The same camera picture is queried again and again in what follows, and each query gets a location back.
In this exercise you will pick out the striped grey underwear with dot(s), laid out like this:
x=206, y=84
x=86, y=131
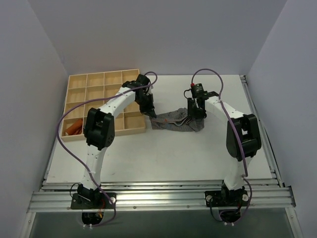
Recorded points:
x=177, y=120

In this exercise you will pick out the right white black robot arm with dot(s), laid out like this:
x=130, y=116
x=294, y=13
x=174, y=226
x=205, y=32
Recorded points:
x=243, y=138

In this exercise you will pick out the aluminium frame rail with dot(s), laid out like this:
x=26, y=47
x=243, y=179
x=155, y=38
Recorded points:
x=160, y=178

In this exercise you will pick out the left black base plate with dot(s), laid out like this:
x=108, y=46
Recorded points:
x=99, y=202

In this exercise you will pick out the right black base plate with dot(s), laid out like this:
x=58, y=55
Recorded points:
x=233, y=198

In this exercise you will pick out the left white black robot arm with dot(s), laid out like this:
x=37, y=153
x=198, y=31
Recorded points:
x=99, y=129

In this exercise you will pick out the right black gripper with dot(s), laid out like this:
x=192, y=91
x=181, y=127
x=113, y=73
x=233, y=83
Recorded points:
x=196, y=109

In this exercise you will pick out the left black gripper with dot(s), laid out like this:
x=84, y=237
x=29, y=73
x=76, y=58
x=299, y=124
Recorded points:
x=147, y=105

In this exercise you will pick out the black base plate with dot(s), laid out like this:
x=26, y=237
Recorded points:
x=99, y=202
x=233, y=198

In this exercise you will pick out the rolled orange cloth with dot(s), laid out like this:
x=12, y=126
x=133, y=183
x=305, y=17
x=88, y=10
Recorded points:
x=75, y=128

